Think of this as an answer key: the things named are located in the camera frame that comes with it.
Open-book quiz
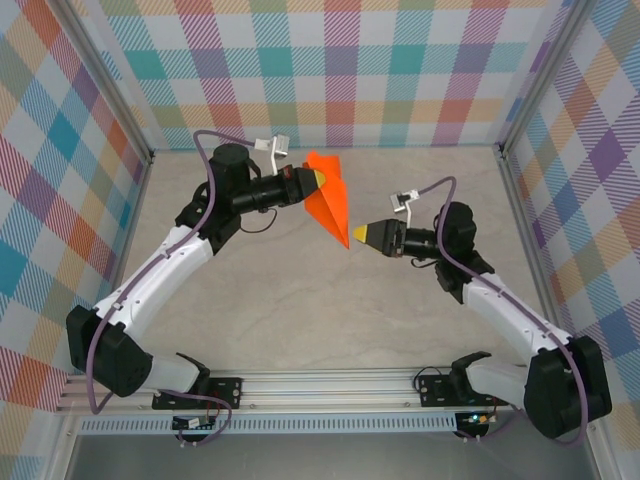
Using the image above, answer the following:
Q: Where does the orange cloth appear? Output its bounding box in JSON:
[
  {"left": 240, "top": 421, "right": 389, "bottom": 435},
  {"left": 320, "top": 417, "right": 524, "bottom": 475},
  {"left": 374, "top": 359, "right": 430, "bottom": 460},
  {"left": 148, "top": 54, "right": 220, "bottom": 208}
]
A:
[{"left": 302, "top": 149, "right": 354, "bottom": 250}]

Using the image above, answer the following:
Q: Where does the grey metal sheet panel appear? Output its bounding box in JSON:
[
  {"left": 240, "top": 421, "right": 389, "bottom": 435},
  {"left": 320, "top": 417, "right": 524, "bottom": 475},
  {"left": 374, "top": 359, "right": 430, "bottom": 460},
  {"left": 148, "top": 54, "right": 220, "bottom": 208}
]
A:
[{"left": 64, "top": 432, "right": 601, "bottom": 480}]

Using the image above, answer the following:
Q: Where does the black circuit board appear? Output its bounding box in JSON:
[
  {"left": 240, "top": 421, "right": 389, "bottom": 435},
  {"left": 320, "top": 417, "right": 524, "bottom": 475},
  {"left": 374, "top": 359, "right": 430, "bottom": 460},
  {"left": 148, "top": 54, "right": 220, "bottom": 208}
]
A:
[{"left": 171, "top": 415, "right": 217, "bottom": 432}]

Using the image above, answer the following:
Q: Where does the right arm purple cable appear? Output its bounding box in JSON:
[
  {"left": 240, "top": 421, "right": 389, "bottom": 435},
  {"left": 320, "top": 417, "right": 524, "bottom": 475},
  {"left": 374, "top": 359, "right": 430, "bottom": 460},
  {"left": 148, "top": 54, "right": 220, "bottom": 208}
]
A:
[{"left": 417, "top": 177, "right": 591, "bottom": 446}]

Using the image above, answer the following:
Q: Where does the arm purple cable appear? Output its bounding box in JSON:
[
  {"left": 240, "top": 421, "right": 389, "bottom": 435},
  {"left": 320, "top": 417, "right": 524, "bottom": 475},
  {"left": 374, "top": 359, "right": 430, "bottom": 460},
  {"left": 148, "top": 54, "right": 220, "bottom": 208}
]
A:
[
  {"left": 417, "top": 177, "right": 591, "bottom": 446},
  {"left": 87, "top": 129, "right": 259, "bottom": 448}
]

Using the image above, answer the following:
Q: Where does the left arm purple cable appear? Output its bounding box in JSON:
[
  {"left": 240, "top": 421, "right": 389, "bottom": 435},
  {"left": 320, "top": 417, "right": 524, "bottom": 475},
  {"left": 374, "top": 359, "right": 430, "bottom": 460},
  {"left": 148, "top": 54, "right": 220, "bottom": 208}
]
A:
[{"left": 87, "top": 129, "right": 259, "bottom": 448}]

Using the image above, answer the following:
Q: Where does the aluminium side rail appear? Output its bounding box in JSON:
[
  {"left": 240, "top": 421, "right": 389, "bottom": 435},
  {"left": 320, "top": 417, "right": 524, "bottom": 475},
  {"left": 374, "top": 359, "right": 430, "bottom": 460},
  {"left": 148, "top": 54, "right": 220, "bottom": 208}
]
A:
[
  {"left": 493, "top": 147, "right": 572, "bottom": 370},
  {"left": 85, "top": 152, "right": 155, "bottom": 375}
]

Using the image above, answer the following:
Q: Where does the aluminium front rail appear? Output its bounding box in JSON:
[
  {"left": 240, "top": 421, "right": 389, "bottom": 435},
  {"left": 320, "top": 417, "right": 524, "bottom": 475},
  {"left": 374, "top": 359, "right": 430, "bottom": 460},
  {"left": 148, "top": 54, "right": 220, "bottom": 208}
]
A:
[{"left": 54, "top": 367, "right": 609, "bottom": 414}]

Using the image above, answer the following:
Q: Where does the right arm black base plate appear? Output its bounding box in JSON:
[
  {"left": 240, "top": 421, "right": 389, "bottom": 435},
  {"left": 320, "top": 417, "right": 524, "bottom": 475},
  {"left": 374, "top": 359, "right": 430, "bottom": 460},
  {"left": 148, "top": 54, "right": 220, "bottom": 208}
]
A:
[{"left": 417, "top": 374, "right": 511, "bottom": 409}]

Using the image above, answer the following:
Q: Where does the aluminium corner post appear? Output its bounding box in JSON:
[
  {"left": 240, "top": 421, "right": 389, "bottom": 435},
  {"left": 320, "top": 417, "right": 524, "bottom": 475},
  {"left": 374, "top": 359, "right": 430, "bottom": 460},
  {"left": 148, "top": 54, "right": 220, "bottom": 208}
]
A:
[
  {"left": 498, "top": 0, "right": 599, "bottom": 156},
  {"left": 52, "top": 0, "right": 155, "bottom": 162}
]

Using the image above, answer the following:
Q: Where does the slotted grey cable duct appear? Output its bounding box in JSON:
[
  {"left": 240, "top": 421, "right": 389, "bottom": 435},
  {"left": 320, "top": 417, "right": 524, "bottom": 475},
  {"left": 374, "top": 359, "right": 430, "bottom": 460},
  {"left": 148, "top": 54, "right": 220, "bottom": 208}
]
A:
[{"left": 79, "top": 417, "right": 459, "bottom": 435}]

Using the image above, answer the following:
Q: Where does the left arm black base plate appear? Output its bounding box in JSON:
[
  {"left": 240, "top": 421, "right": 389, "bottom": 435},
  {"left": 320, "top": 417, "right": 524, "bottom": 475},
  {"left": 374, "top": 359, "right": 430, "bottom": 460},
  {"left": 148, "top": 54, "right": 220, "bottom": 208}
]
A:
[{"left": 152, "top": 375, "right": 245, "bottom": 412}]

